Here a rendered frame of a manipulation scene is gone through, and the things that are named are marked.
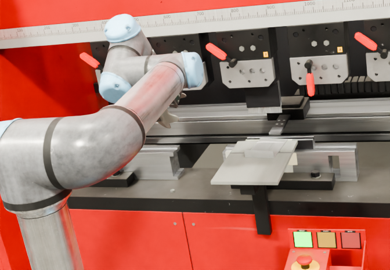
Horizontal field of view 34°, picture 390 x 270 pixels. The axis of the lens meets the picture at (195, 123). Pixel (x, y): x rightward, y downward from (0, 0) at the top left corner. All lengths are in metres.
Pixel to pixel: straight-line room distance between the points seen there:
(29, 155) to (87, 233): 1.14
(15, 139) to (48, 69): 1.38
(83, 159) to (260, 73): 0.90
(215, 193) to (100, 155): 0.95
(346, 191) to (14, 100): 1.12
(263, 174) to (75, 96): 1.07
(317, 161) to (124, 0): 0.72
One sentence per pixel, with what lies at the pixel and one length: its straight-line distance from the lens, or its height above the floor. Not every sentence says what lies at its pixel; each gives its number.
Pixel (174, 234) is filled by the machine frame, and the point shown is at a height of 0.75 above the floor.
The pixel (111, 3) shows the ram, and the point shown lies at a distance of 1.91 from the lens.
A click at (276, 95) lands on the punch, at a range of 1.84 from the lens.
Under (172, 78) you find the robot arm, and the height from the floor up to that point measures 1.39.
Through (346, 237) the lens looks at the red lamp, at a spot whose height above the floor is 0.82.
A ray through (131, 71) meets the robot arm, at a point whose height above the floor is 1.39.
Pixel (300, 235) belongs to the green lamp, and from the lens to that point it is 1.75.
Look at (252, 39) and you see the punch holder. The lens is 1.78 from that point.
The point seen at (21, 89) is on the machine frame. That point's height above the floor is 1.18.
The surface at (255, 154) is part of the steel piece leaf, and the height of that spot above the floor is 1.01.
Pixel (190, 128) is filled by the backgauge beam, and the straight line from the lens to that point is 2.24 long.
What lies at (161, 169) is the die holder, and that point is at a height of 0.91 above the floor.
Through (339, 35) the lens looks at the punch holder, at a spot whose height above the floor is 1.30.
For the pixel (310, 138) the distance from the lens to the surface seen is 1.89.
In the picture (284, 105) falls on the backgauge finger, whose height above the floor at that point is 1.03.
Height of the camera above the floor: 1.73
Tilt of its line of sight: 20 degrees down
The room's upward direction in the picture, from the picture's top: 10 degrees counter-clockwise
